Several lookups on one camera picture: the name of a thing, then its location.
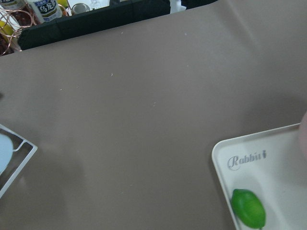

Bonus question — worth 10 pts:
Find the bottle rack with bottles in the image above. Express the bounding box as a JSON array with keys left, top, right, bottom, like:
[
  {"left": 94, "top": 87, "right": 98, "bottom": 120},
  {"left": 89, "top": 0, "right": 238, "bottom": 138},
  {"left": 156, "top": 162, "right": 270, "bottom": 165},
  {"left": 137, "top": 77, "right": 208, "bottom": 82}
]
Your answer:
[{"left": 0, "top": 0, "right": 72, "bottom": 57}]

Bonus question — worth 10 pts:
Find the light blue cup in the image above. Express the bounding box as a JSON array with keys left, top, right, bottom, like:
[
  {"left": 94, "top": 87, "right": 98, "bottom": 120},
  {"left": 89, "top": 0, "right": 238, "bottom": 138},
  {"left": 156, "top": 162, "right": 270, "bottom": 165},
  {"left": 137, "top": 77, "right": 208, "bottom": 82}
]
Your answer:
[{"left": 0, "top": 134, "right": 13, "bottom": 174}]

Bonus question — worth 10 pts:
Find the pink bowl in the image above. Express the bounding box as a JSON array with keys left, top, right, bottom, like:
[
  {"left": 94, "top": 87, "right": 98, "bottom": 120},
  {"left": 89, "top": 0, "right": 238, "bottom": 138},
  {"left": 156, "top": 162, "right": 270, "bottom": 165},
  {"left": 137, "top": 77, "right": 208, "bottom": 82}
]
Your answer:
[{"left": 298, "top": 113, "right": 307, "bottom": 158}]

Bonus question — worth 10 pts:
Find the green lime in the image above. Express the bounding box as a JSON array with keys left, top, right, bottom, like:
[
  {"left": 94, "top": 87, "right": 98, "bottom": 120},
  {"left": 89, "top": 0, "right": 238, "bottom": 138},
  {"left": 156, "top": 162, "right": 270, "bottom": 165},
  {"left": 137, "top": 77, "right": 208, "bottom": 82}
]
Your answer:
[{"left": 230, "top": 189, "right": 266, "bottom": 230}]

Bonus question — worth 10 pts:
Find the cream rectangular tray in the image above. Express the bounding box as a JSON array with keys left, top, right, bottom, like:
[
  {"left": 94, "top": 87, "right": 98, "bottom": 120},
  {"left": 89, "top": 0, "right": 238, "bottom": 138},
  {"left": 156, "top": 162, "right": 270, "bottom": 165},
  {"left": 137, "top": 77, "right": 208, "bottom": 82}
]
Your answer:
[{"left": 212, "top": 124, "right": 307, "bottom": 230}]

